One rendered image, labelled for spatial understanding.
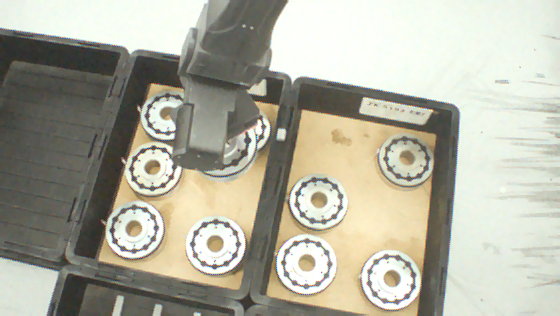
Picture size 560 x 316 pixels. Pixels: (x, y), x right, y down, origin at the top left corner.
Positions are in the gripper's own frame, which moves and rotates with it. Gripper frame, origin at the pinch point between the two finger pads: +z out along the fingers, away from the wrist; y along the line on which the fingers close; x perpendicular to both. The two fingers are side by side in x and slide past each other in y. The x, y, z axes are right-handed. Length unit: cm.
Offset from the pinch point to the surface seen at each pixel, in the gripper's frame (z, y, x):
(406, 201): 22.2, 25.3, -19.6
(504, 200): 35, 48, -30
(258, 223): 11.9, -0.6, -10.9
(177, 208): 22.0, -10.5, 1.1
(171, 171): 19.0, -8.1, 6.6
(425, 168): 19.5, 30.9, -16.8
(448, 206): 13.1, 27.5, -25.0
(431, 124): 19.2, 37.1, -10.5
